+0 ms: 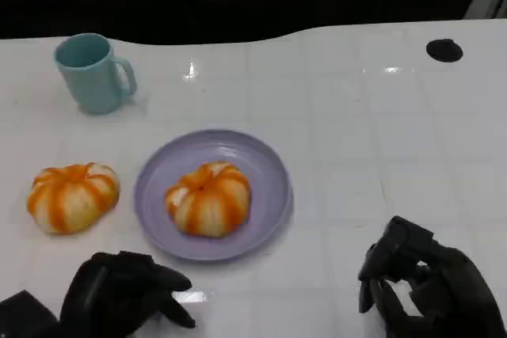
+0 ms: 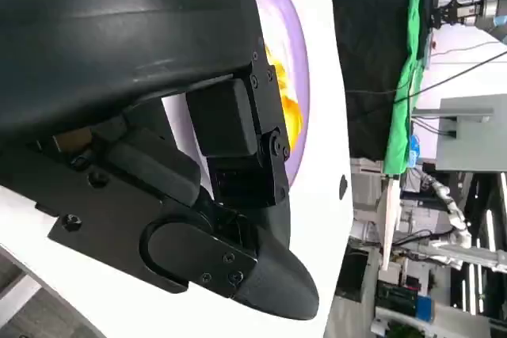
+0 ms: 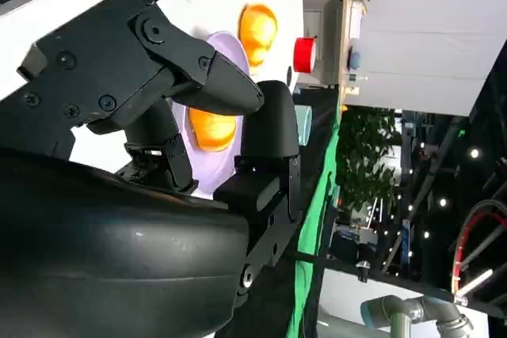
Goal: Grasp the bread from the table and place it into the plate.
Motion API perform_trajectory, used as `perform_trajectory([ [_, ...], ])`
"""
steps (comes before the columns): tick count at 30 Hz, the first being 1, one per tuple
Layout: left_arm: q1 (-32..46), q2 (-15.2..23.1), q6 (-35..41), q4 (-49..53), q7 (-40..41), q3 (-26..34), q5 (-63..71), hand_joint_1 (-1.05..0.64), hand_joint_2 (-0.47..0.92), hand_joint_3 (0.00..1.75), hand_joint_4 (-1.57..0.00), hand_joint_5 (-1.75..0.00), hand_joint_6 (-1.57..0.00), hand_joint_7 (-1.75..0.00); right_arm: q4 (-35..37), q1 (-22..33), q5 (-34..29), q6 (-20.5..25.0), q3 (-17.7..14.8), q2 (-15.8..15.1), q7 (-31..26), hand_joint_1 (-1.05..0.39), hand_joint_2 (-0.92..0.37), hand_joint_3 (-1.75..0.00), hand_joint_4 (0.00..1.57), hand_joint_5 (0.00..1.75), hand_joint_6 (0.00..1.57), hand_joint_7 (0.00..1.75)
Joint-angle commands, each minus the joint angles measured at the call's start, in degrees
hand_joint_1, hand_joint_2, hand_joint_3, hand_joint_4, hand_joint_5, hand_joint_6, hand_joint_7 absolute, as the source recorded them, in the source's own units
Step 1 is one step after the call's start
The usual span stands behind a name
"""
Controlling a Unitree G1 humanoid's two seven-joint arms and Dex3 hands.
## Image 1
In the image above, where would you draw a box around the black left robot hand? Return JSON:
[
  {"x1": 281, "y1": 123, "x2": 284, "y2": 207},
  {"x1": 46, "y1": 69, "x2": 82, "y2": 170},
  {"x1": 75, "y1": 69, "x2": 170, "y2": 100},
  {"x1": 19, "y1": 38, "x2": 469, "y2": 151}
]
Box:
[{"x1": 59, "y1": 250, "x2": 197, "y2": 338}]

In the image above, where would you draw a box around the black round table grommet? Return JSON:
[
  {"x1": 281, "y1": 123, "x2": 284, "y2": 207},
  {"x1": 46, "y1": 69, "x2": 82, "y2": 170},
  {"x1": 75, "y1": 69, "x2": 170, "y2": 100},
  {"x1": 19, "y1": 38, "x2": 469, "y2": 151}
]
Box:
[{"x1": 425, "y1": 38, "x2": 464, "y2": 64}]

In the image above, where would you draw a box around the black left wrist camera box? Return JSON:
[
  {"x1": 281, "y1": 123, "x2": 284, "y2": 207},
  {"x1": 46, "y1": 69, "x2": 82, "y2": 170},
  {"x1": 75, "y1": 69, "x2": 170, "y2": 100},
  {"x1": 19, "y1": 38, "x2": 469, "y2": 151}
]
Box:
[{"x1": 0, "y1": 289, "x2": 61, "y2": 338}]

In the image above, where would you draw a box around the lilac plate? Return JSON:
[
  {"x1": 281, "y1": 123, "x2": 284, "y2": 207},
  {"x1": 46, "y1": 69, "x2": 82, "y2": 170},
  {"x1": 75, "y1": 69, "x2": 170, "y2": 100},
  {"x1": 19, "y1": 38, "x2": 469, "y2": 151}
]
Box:
[{"x1": 133, "y1": 128, "x2": 295, "y2": 264}]

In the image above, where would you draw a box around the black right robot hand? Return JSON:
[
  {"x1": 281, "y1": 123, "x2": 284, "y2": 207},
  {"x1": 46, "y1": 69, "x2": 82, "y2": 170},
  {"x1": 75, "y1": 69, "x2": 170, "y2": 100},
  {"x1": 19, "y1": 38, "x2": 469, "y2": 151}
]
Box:
[{"x1": 357, "y1": 215, "x2": 507, "y2": 338}]

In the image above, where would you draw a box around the pale green mug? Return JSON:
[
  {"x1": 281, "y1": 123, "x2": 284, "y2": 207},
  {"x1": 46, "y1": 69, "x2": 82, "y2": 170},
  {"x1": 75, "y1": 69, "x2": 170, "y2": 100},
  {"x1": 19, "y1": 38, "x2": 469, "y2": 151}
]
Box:
[{"x1": 54, "y1": 32, "x2": 139, "y2": 116}]

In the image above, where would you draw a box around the orange white toy bread roll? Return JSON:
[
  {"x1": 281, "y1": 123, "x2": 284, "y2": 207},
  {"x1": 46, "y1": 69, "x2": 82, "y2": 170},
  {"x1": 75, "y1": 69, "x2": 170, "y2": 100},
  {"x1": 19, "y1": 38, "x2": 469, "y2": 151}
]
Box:
[
  {"x1": 164, "y1": 161, "x2": 253, "y2": 240},
  {"x1": 25, "y1": 161, "x2": 121, "y2": 236}
]

